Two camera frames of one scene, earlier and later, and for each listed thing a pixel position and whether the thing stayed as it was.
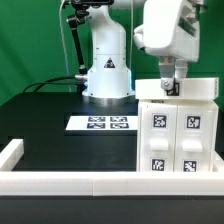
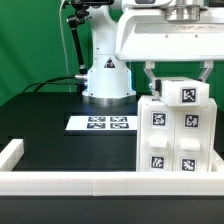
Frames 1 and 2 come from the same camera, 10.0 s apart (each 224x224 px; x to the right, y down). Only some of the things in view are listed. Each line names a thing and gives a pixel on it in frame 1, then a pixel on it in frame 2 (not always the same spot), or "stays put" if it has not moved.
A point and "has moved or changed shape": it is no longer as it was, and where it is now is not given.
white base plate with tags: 80,123 stays put
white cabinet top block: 205,88 has moved or changed shape
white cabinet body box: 177,135 stays put
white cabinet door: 157,125 stays put
